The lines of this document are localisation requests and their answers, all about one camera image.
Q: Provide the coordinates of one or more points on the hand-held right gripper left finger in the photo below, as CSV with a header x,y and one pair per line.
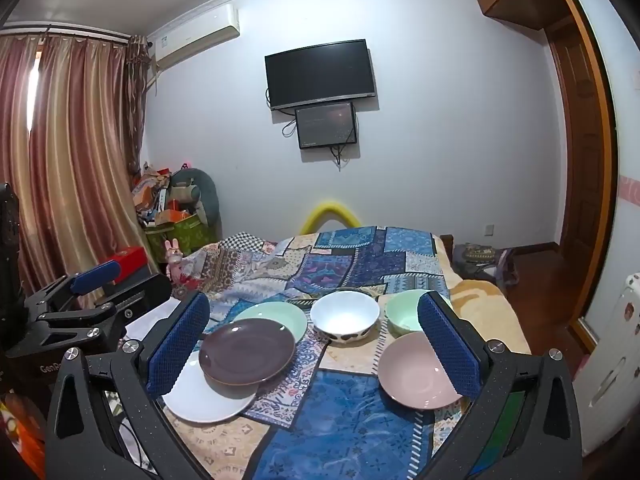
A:
x,y
177,345

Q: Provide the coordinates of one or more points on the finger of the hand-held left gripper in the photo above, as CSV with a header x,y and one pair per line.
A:
x,y
150,292
95,277

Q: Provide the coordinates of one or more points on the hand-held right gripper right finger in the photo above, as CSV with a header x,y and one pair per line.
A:
x,y
447,345

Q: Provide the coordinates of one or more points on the pink bowl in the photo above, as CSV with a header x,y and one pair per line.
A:
x,y
415,380

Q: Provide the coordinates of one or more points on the pale green bowl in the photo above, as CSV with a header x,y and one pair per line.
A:
x,y
405,310

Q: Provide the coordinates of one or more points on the white plate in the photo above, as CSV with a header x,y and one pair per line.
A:
x,y
200,405

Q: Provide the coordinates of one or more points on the dark brown plate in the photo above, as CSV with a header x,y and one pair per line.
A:
x,y
245,352

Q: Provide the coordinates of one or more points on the pale green plate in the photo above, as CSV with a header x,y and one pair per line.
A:
x,y
270,312

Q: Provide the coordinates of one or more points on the white bowl with dark pattern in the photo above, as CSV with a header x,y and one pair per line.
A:
x,y
345,312

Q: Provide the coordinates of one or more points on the red box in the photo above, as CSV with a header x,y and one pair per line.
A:
x,y
132,255

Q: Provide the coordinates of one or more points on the pink bunny toy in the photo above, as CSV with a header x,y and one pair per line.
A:
x,y
174,255

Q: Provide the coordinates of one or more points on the green storage box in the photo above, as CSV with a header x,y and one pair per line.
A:
x,y
185,232

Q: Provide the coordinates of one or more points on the orange printed bag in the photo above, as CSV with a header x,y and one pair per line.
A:
x,y
20,435

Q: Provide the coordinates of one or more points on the grey backpack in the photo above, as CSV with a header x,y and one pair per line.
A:
x,y
475,257

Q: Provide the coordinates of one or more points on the purple bag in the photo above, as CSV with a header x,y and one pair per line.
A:
x,y
509,267

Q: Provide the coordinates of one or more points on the pile of cardboard and papers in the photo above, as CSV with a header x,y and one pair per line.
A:
x,y
150,190

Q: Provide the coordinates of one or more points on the patchwork printed blanket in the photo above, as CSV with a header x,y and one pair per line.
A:
x,y
350,410

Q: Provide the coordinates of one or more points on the striped pink curtain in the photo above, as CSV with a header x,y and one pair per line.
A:
x,y
65,160

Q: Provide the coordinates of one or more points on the yellow foam tube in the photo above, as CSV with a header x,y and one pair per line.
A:
x,y
330,206

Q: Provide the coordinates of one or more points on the brown wooden door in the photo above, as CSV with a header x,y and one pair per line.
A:
x,y
575,160

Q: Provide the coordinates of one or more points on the small black monitor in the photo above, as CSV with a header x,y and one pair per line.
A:
x,y
325,125

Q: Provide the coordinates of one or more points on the white air conditioner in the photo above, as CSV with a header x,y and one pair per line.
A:
x,y
195,35

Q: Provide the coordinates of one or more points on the white curtain rail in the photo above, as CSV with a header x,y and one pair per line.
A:
x,y
60,30

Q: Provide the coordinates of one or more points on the black wall television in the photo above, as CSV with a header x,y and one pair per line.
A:
x,y
320,72

